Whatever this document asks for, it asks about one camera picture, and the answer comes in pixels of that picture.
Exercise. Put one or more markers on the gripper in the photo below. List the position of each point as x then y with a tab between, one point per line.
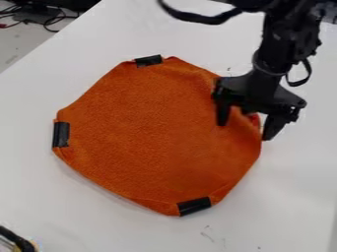
259	90

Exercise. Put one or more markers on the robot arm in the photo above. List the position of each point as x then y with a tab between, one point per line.
285	29

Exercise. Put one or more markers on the orange cloth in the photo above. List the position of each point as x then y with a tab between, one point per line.
153	138

